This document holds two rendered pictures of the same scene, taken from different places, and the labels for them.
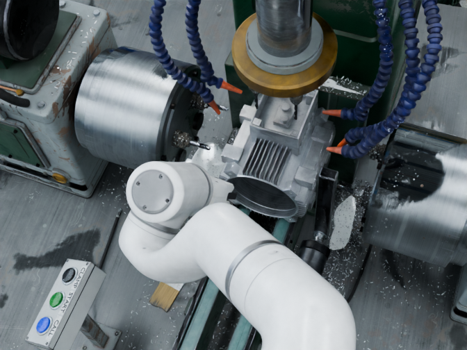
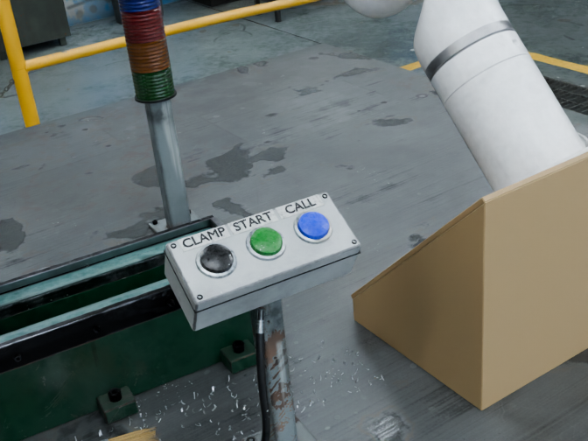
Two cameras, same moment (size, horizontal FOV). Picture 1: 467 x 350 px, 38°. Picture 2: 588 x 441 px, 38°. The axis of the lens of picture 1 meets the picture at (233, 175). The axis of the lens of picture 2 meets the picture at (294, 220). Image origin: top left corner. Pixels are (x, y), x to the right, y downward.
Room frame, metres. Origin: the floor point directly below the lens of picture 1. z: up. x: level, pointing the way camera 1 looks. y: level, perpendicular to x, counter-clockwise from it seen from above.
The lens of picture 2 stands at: (0.97, 0.78, 1.44)
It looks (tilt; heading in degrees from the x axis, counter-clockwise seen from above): 28 degrees down; 216
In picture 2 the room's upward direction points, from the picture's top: 6 degrees counter-clockwise
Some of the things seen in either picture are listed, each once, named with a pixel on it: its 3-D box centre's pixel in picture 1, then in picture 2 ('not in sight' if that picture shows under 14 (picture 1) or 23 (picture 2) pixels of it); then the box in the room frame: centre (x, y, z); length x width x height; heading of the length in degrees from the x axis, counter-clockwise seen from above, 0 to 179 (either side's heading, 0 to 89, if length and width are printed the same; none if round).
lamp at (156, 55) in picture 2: not in sight; (148, 52); (0.08, -0.11, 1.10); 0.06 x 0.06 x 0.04
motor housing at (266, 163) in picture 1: (277, 157); not in sight; (0.70, -0.10, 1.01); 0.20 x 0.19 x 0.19; 151
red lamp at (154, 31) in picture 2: not in sight; (143, 23); (0.08, -0.11, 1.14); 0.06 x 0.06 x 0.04
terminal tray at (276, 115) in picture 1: (284, 117); not in sight; (0.73, -0.12, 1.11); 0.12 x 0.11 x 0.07; 151
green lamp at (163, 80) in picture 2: not in sight; (153, 81); (0.08, -0.11, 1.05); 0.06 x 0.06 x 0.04
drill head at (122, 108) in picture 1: (123, 105); not in sight; (0.87, 0.22, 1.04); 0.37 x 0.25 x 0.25; 62
